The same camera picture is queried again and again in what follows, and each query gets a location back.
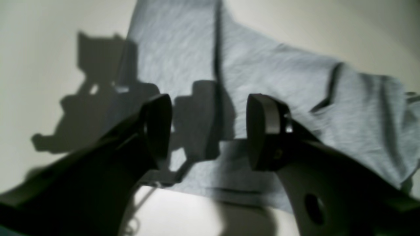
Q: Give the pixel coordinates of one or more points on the grey T-shirt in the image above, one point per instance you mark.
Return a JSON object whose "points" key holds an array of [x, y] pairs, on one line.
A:
{"points": [[209, 64]]}

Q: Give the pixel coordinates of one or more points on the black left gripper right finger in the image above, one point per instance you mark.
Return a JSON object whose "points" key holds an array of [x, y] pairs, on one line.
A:
{"points": [[330, 193]]}

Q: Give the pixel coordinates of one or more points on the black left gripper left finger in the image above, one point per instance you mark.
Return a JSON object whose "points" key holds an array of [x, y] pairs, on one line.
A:
{"points": [[87, 192]]}

